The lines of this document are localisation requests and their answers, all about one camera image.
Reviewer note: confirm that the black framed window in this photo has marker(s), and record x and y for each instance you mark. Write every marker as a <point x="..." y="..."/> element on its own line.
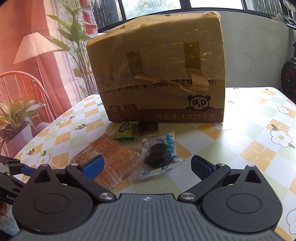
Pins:
<point x="157" y="7"/>

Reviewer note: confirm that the black exercise bike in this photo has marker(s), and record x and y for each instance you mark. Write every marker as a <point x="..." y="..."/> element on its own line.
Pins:
<point x="289" y="74"/>

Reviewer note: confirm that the printed room scene curtain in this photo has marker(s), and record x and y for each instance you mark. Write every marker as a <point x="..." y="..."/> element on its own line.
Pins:
<point x="27" y="69"/>

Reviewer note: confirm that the small green snack packet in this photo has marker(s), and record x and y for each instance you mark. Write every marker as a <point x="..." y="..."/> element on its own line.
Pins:
<point x="126" y="132"/>

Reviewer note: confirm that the checkered floral tablecloth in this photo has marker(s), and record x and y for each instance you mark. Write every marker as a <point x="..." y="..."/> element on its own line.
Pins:
<point x="242" y="143"/>

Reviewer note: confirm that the taped cardboard box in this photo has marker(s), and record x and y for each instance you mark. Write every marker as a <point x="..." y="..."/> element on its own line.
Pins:
<point x="157" y="69"/>

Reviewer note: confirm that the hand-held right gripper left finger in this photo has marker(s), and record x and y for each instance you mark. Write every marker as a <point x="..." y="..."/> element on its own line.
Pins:
<point x="93" y="166"/>

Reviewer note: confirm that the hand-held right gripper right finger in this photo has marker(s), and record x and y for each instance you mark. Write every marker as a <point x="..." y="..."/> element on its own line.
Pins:
<point x="200" y="165"/>

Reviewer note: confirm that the orange printed clear snack packet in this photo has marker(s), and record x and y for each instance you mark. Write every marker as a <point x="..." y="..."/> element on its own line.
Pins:
<point x="115" y="157"/>

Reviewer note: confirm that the small brown snack packet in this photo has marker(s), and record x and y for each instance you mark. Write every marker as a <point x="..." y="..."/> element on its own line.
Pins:
<point x="149" y="129"/>

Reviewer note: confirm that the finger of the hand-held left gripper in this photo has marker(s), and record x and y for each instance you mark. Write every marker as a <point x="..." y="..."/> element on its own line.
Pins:
<point x="27" y="171"/>

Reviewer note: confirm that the clear blue dark cookie packet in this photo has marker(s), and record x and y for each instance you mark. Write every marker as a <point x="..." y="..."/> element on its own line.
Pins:
<point x="157" y="155"/>

